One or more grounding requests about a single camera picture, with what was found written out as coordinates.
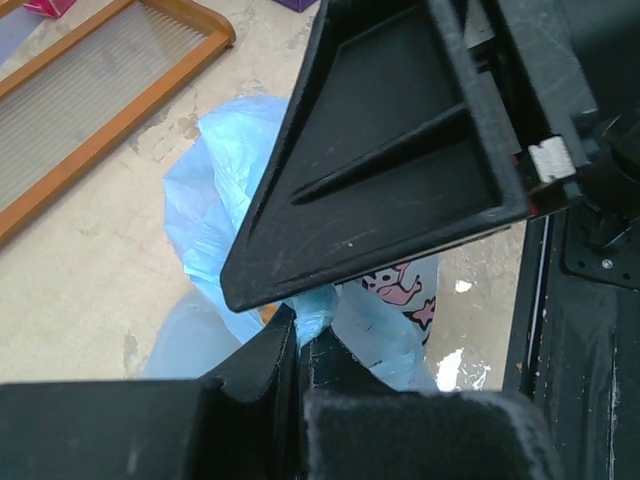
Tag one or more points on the purple box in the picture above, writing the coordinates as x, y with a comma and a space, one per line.
297, 6

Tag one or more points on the light blue plastic bag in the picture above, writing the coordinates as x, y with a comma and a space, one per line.
384, 318

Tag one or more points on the black base frame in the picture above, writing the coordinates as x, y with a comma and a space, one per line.
574, 344

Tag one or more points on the wooden orange shelf rack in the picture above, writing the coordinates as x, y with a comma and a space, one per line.
71, 105

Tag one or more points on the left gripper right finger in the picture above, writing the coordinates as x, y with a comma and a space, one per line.
354, 426

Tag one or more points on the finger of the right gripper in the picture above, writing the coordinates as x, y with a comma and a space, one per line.
389, 150

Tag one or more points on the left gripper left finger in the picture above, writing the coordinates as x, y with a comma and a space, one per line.
234, 422

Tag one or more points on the pink box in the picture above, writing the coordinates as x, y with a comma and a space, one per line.
49, 8

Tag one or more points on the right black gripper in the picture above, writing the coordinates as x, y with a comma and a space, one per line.
568, 75

